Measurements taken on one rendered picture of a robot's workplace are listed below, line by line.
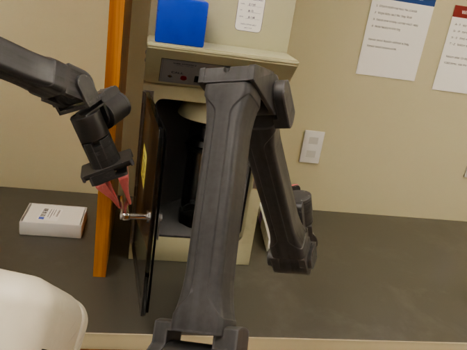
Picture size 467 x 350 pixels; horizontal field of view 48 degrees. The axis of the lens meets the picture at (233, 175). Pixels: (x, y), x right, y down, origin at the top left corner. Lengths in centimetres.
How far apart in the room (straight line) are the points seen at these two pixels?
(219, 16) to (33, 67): 46
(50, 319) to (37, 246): 96
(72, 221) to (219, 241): 92
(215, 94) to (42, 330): 34
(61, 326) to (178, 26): 73
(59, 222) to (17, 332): 102
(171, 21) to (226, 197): 56
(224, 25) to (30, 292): 86
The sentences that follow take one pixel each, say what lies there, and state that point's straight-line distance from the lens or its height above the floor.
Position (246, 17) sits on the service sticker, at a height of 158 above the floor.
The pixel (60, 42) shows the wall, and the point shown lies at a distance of 167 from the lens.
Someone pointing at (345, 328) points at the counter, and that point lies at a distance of 129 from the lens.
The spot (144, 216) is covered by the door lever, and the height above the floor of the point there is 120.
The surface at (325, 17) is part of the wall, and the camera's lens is 172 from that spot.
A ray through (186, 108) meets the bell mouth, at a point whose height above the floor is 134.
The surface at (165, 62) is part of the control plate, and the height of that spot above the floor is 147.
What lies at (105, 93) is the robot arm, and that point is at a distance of 104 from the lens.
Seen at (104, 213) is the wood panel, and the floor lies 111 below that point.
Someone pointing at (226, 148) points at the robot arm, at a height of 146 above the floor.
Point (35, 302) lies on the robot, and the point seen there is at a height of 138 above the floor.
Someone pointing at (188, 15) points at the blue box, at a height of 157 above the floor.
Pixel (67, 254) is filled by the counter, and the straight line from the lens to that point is 141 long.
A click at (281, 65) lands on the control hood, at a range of 113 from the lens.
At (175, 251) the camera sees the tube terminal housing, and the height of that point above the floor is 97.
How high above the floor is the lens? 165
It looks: 20 degrees down
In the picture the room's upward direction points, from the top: 9 degrees clockwise
